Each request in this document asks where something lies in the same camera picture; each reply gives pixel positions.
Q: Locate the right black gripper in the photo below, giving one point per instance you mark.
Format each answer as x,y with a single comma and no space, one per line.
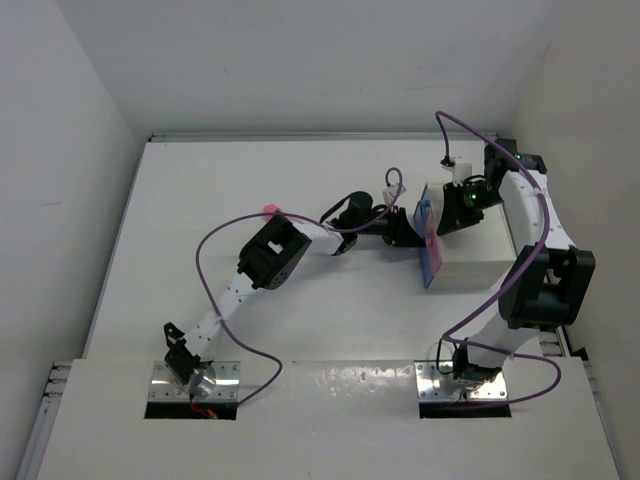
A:
453,216

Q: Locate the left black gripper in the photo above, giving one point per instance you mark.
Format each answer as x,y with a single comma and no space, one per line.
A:
399,232

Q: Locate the purple bottom drawer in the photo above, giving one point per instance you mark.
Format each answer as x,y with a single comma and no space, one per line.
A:
427,276

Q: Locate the blue drawer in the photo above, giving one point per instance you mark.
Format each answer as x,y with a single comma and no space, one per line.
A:
423,208

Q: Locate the pink drawer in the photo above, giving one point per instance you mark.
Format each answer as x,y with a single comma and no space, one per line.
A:
432,242

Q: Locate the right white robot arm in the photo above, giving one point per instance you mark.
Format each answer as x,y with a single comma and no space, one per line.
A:
545,287

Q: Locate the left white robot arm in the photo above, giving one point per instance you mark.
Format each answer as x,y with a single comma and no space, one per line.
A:
269,258

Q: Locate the white drawer cabinet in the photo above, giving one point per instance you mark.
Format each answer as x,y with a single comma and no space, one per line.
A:
475,258

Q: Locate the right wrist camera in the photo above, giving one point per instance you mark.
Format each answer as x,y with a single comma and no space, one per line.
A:
460,171

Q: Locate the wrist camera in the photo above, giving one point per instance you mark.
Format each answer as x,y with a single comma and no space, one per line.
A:
460,171
392,192

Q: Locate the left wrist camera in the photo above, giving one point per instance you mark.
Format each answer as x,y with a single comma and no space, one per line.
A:
392,192

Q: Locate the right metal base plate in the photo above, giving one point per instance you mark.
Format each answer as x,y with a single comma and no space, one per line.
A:
433,387

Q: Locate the metal base plate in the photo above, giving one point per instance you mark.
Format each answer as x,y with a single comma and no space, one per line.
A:
433,387
217,382

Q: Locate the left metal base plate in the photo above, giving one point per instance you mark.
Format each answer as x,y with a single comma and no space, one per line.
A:
217,382

